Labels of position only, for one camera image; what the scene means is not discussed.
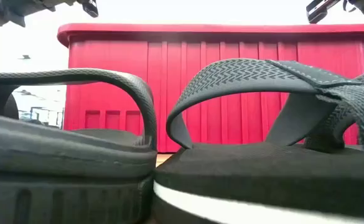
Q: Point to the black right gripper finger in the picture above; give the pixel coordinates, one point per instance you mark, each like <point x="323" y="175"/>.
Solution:
<point x="318" y="11"/>

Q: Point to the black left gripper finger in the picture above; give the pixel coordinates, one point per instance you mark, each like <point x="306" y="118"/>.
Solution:
<point x="91" y="7"/>

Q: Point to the black flip-flop white-striped sole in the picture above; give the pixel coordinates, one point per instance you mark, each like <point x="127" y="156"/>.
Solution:
<point x="262" y="174"/>

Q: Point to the red plastic bin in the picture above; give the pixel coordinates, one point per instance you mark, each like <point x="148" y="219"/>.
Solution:
<point x="122" y="49"/>

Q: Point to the black metal railing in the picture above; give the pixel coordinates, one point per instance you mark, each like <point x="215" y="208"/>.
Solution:
<point x="44" y="116"/>

